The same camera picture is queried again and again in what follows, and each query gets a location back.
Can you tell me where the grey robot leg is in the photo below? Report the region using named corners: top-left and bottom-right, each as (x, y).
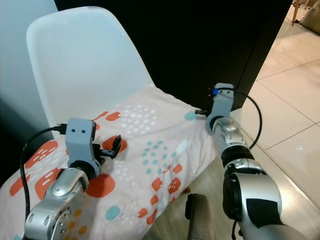
top-left (185, 192), bottom-right (217, 240)

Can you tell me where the brown beanbag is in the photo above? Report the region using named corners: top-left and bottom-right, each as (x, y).
top-left (300, 1), bottom-right (320, 35)

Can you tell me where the white pillow with coloured spots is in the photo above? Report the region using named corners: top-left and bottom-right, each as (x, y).
top-left (0, 85), bottom-right (218, 240)

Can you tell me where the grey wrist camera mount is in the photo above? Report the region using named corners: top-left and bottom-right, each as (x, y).
top-left (211, 83), bottom-right (236, 121)
top-left (66, 118), bottom-right (103, 171)

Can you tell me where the wooden furniture leg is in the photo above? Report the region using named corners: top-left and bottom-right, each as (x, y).
top-left (290, 0), bottom-right (308, 25)

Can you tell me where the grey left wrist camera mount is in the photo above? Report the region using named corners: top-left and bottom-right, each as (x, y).
top-left (66, 118), bottom-right (103, 171)

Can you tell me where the white plastic chair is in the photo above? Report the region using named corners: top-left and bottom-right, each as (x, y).
top-left (26, 6), bottom-right (156, 138)

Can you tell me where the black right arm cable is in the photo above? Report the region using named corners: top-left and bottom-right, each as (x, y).
top-left (210, 87), bottom-right (263, 150)

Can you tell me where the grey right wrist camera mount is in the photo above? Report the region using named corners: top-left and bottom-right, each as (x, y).
top-left (211, 83), bottom-right (236, 121)

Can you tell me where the black cabinet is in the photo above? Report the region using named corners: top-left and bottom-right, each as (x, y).
top-left (54, 0), bottom-right (294, 112)

